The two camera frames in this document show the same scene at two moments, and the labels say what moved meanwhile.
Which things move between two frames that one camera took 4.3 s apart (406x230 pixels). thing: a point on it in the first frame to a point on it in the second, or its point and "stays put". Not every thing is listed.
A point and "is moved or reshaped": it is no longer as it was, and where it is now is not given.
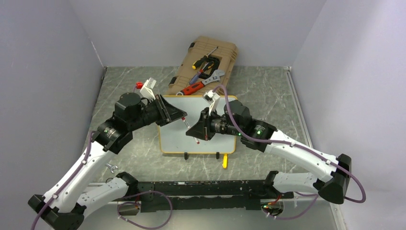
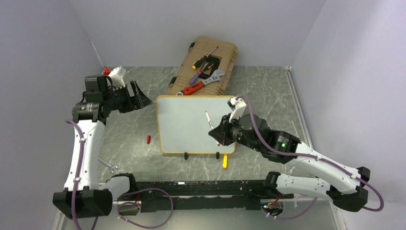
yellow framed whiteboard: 173,139 stays put
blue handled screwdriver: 195,78 stays put
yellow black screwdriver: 197,63 stays put
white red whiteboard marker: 188,127 is moved or reshaped
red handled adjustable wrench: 215,78 stays put
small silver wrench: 112,167 stays put
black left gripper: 166,112 to 141,100
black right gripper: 198,130 to 221,132
